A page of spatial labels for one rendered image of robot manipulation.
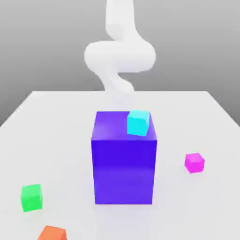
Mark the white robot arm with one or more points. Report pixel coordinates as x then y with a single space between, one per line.
120 56

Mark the small cyan cube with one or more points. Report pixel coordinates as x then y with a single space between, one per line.
137 123

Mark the large purple box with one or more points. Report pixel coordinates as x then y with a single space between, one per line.
123 168

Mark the small green cube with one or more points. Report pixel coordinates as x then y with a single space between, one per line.
31 197

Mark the small orange cube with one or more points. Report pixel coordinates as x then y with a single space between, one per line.
53 234

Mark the small magenta cube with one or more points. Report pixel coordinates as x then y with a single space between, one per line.
194 163

